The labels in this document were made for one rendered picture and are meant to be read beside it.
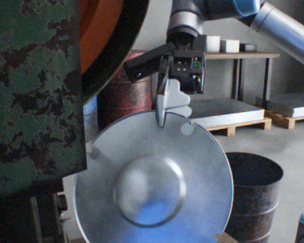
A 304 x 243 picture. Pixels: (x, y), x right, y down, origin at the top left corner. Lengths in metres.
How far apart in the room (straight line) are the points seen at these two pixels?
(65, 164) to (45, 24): 0.11
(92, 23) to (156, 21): 3.34
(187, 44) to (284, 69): 4.88
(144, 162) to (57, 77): 0.35
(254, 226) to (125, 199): 1.15
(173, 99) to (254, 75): 4.52
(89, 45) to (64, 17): 0.55
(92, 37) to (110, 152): 0.31
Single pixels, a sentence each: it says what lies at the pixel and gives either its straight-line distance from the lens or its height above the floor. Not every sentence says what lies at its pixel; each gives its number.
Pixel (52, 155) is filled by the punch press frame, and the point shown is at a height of 1.08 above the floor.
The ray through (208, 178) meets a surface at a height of 0.93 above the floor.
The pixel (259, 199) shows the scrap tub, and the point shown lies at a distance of 1.57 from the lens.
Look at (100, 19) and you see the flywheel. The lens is 0.79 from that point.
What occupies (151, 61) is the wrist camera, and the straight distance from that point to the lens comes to 0.65.
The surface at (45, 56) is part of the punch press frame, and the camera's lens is 0.24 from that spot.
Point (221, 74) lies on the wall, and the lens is 4.68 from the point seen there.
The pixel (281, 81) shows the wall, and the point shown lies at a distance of 5.51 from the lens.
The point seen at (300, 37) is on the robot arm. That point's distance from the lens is 0.81.
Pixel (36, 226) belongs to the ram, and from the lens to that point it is 0.44.
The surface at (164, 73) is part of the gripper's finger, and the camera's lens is 0.58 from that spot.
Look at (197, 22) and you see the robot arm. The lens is 0.69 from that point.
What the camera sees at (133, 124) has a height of 1.00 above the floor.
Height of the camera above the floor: 1.18
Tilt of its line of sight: 18 degrees down
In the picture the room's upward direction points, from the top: straight up
